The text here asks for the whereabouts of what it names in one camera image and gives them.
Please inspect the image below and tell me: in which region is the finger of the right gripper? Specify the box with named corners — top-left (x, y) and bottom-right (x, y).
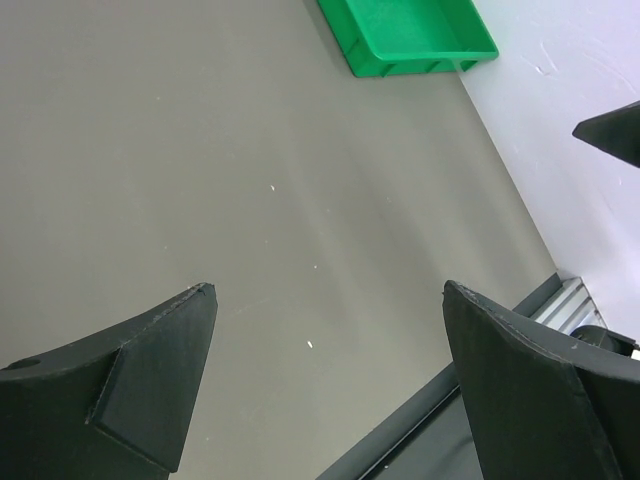
top-left (572, 101), bottom-right (640, 168)

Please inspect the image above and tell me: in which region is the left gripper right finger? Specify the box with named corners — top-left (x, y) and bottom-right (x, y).
top-left (442, 281), bottom-right (639, 479)

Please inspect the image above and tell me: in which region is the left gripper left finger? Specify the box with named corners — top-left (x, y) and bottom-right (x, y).
top-left (1, 283), bottom-right (217, 479)

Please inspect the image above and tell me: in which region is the aluminium frame rail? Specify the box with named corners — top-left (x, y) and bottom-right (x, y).
top-left (531, 277), bottom-right (607, 335)

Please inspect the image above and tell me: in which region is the green plastic tray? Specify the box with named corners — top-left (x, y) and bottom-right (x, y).
top-left (318, 0), bottom-right (499, 78)

